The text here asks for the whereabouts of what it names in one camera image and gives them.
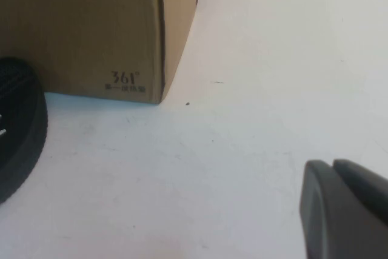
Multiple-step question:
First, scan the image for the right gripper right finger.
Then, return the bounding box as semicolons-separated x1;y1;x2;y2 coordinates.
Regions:
332;158;388;229

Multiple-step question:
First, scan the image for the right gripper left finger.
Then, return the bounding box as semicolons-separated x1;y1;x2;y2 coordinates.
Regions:
298;160;388;259

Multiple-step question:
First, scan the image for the black knit sneaker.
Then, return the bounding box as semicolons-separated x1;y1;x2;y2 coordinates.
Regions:
0;56;49;206

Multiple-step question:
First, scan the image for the brown cardboard shoe box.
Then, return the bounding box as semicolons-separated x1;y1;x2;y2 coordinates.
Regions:
0;0;201;105

